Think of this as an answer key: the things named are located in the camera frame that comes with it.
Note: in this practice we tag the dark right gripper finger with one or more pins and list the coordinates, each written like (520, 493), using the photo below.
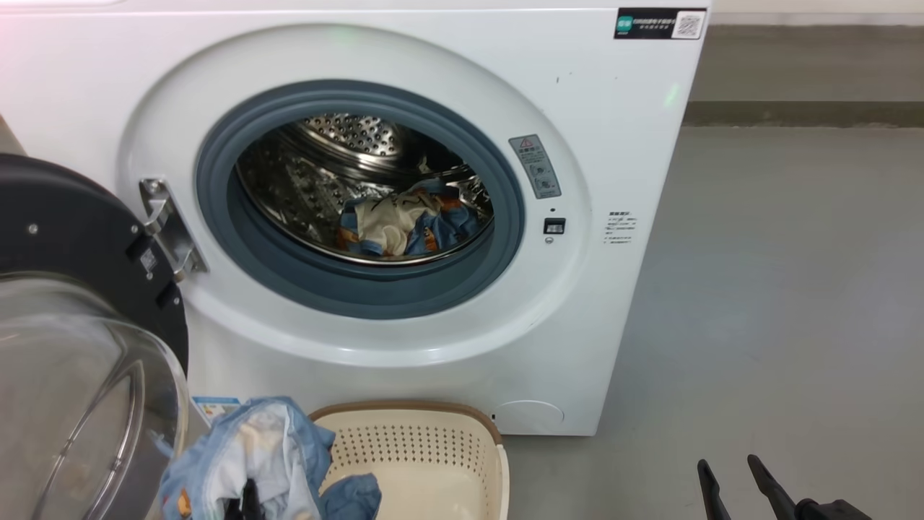
(772, 491)
(713, 495)

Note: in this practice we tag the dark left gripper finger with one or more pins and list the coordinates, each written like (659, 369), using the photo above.
(232, 511)
(253, 502)

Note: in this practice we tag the blue orange patterned cloth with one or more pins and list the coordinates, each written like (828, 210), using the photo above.
(390, 224)
(289, 448)

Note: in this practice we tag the black round glass washer door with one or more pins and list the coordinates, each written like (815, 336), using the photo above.
(65, 238)

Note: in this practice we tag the grey rubber door gasket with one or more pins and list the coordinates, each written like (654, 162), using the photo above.
(361, 292)

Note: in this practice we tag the metal washer door hinge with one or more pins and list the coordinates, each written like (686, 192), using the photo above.
(170, 231)

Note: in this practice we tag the black door latch slot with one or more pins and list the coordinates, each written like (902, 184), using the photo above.
(554, 226)

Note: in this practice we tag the stainless steel washing machine drum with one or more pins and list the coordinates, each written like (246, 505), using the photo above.
(303, 180)

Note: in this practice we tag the white front-load washing machine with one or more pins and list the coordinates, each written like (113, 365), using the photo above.
(613, 144)

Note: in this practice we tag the blue energy label sticker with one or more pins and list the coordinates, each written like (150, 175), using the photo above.
(213, 408)

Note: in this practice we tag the cream perforated laundry basket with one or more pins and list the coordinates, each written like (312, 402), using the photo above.
(419, 462)

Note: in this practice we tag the round white filter cover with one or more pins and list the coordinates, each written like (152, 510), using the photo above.
(528, 417)

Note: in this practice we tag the small printed text label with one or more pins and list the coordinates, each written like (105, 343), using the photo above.
(619, 227)

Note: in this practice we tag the grey warning label plate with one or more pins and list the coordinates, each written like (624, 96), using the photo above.
(535, 166)

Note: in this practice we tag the black QR code sticker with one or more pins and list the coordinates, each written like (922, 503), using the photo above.
(650, 23)

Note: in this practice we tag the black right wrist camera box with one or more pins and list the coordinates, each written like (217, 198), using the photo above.
(837, 511)

